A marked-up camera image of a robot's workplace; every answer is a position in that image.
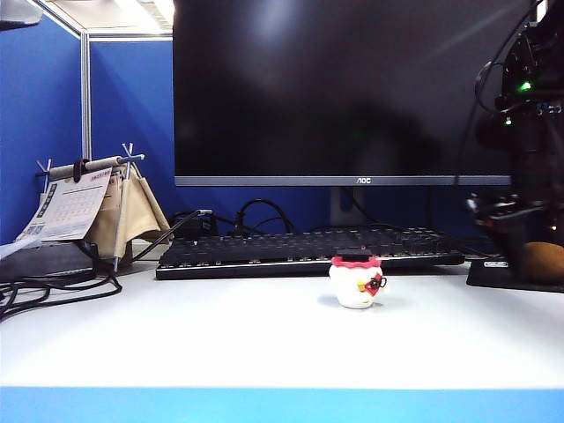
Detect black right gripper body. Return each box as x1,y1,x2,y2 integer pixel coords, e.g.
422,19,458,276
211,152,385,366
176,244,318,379
464,175,564,233

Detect black mechanical keyboard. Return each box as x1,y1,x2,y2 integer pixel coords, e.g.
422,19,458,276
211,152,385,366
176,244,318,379
154,225,467,281

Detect grey monitor stand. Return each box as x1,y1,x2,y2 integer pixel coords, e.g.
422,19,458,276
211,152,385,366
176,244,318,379
329,185,369,228

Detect black power adapter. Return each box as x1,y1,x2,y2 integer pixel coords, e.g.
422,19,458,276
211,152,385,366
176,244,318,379
170,212,218,242

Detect black cable bundle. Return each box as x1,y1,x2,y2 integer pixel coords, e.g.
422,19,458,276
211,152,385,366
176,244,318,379
0,241,123,323

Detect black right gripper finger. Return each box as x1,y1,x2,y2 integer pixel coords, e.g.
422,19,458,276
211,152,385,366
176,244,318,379
489,218,531,281

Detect black cable with silver plug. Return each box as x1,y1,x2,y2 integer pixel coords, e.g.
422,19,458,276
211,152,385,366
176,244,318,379
118,209,213,265

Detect black AOC computer monitor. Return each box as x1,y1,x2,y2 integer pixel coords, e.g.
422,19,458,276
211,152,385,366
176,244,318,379
173,0,525,188

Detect black mouse pad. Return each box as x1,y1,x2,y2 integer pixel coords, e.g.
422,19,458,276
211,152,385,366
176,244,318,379
465,257,564,294

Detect brown kiwi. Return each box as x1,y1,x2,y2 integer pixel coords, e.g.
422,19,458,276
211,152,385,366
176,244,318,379
522,241,564,284

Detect beige canvas tent calendar stand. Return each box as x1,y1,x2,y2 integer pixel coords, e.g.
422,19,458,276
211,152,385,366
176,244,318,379
34,142,172,272

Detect white doll with flat head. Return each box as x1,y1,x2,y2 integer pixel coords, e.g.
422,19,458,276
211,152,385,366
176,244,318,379
328,249,391,310

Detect flat black notebook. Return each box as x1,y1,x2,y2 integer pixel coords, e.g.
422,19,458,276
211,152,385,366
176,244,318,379
0,241,96,283

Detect white calendar sheet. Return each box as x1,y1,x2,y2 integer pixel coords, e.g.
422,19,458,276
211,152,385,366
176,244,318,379
16,169,111,243

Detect grey partition post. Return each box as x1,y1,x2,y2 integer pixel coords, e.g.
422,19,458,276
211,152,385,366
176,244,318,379
80,33,93,162

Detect looped black cables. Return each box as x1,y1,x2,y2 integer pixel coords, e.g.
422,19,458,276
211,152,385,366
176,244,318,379
226,198,297,237

